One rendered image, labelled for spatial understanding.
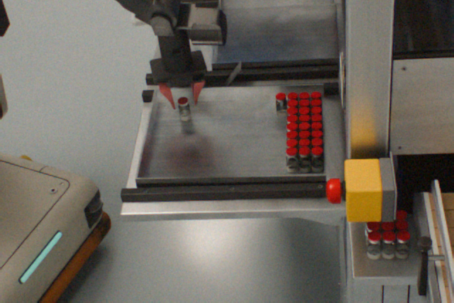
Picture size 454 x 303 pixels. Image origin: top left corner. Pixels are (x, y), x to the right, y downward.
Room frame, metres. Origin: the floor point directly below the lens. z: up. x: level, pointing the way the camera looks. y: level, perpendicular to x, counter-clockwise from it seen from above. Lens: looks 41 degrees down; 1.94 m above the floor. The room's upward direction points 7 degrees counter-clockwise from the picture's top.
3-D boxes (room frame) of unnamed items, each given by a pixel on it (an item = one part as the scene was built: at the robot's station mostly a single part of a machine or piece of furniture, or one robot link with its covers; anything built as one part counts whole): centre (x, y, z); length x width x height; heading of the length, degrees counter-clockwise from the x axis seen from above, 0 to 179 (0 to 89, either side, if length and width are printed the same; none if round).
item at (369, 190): (0.91, -0.21, 1.00); 0.08 x 0.07 x 0.07; 82
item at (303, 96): (1.17, -0.15, 0.90); 0.18 x 0.02 x 0.05; 171
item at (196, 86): (1.28, 0.06, 0.96); 0.07 x 0.07 x 0.09; 7
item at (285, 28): (1.51, -0.18, 0.90); 0.34 x 0.26 x 0.04; 82
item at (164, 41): (1.28, 0.07, 1.09); 0.07 x 0.06 x 0.07; 76
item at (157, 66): (1.28, 0.07, 1.03); 0.10 x 0.07 x 0.07; 97
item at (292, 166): (1.17, -0.13, 0.90); 0.18 x 0.02 x 0.05; 171
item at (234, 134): (1.19, -0.02, 0.90); 0.34 x 0.26 x 0.04; 81
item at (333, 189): (0.92, -0.16, 0.99); 0.04 x 0.04 x 0.04; 82
